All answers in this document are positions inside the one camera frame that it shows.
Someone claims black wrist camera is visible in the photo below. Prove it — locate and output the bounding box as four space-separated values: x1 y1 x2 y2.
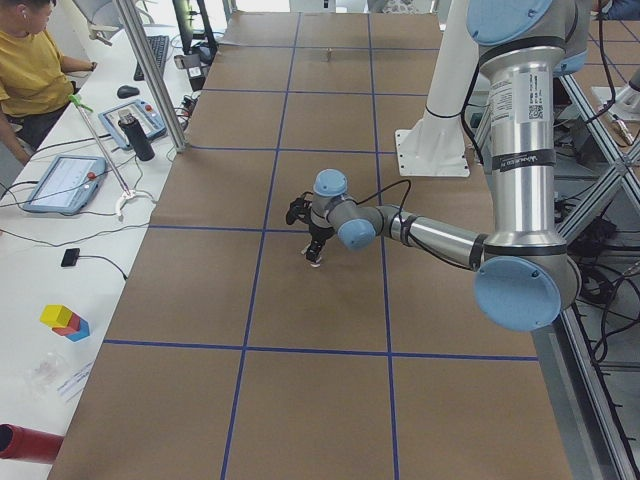
285 191 312 226

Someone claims small black box device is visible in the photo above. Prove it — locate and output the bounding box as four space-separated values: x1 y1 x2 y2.
60 248 80 268

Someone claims reacher grabber stick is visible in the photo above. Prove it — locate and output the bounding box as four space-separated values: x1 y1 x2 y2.
69 94 157 221

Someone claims black water bottle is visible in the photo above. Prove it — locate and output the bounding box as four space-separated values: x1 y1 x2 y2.
118 110 155 161

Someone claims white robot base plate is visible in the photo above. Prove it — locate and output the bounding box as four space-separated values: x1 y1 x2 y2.
395 127 470 178

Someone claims aluminium frame post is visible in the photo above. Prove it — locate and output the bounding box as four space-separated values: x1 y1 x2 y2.
113 0 187 153

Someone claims blue teach pendant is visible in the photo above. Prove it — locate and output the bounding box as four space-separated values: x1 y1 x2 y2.
22 155 106 214
97 98 168 153

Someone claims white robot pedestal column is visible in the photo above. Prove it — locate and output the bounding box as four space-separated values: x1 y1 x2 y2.
424 0 478 132

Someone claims white PPR valve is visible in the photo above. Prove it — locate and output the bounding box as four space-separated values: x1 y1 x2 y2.
301 244 322 268

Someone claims blue teach pendant far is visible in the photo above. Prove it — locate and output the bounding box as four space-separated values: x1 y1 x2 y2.
97 98 168 153

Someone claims red cylinder tube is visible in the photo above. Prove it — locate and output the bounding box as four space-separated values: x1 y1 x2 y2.
1 424 64 464

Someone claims clear plastic bag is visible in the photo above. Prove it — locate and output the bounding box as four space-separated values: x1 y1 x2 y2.
25 352 69 396

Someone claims person in yellow shirt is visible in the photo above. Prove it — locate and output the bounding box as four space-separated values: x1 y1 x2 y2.
1 1 97 165

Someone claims blue teach pendant near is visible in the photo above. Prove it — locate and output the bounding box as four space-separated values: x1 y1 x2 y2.
22 155 106 214

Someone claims brown paper table mat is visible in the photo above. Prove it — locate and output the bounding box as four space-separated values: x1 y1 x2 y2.
51 13 571 479

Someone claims red toy block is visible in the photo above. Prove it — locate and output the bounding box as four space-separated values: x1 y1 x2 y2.
52 314 82 337

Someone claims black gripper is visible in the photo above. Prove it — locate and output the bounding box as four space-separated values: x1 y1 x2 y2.
305 223 334 263

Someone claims black keyboard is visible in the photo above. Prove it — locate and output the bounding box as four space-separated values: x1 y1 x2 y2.
133 35 170 81

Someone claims blue toy block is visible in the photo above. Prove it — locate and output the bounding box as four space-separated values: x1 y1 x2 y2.
65 317 90 342

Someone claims black computer mouse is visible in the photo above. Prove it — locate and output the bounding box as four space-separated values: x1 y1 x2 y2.
116 85 140 99

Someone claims yellow toy block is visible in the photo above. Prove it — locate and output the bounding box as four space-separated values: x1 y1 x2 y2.
40 304 73 328

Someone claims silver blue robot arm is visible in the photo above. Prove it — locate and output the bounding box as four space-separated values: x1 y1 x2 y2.
286 1 590 331

